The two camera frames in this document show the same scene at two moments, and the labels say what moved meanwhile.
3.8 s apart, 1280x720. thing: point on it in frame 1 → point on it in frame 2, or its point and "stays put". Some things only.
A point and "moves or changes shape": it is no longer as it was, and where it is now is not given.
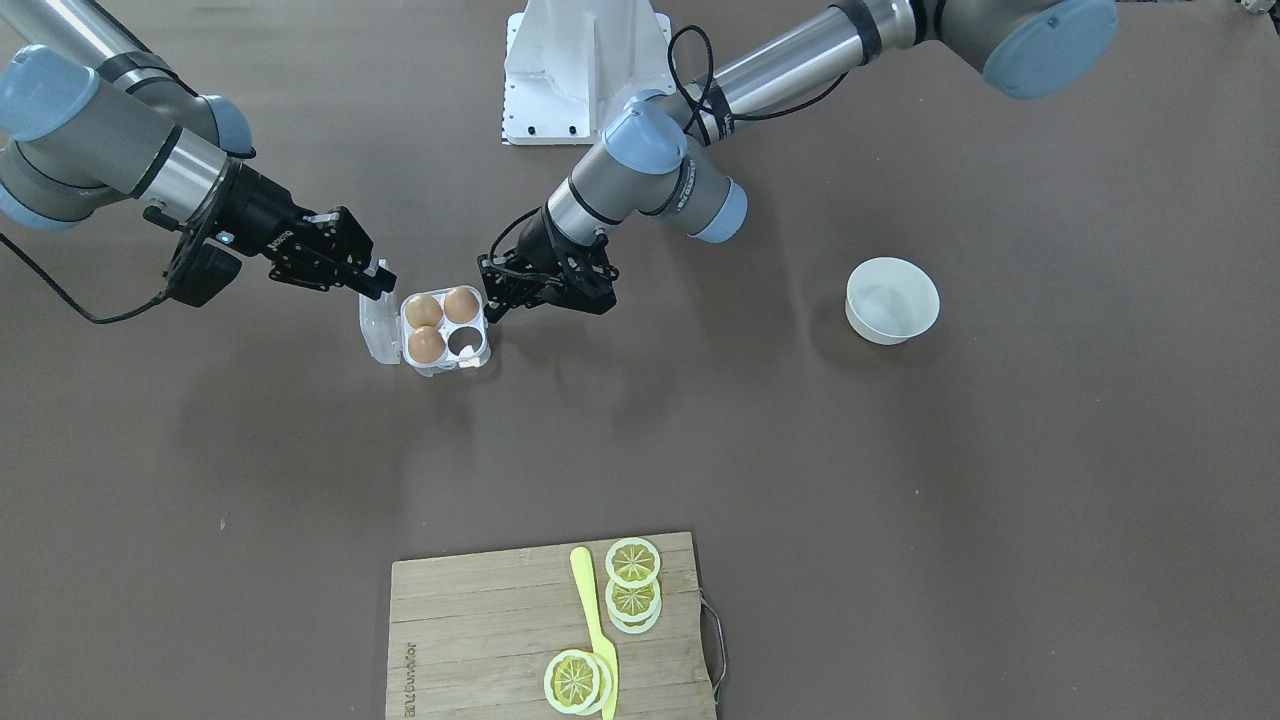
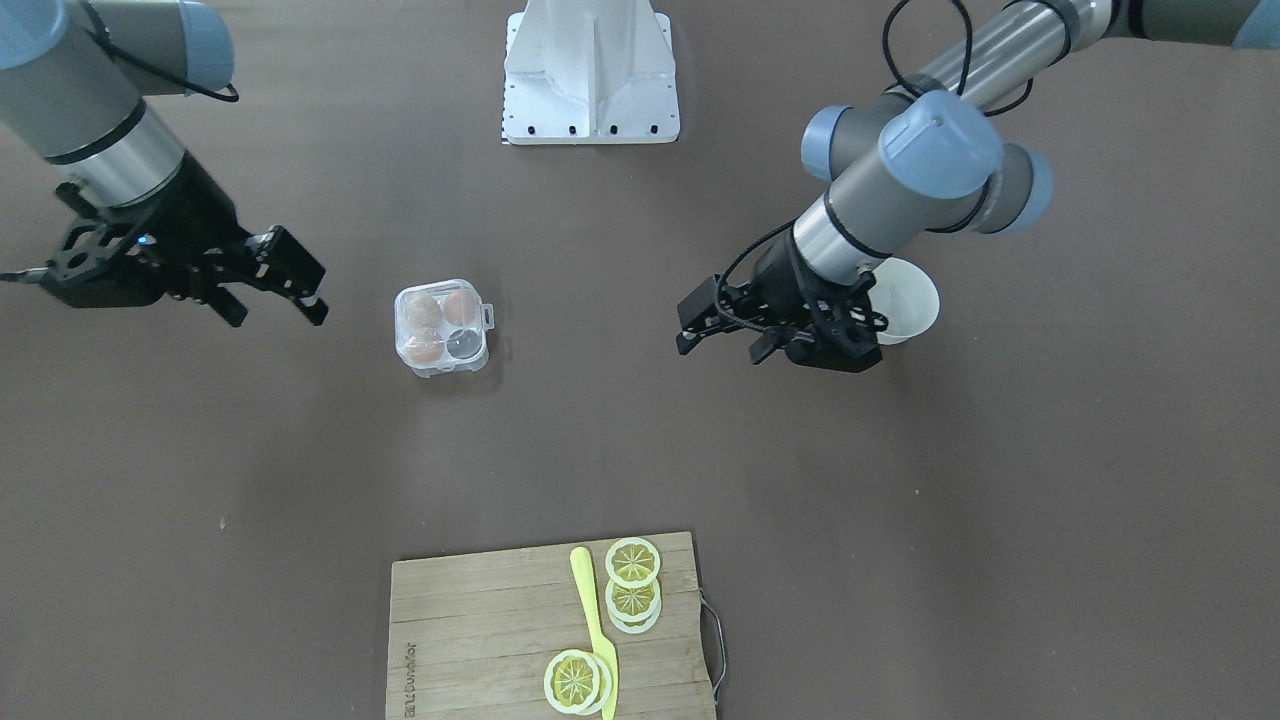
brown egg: [461, 304] stays put
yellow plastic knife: [582, 567] stays put
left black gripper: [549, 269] → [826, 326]
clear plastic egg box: [429, 330] moves or changes shape
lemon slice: [577, 681] stays put
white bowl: [890, 300] stays put
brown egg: [423, 309] stays put
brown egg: [426, 344] stays put
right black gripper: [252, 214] → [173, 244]
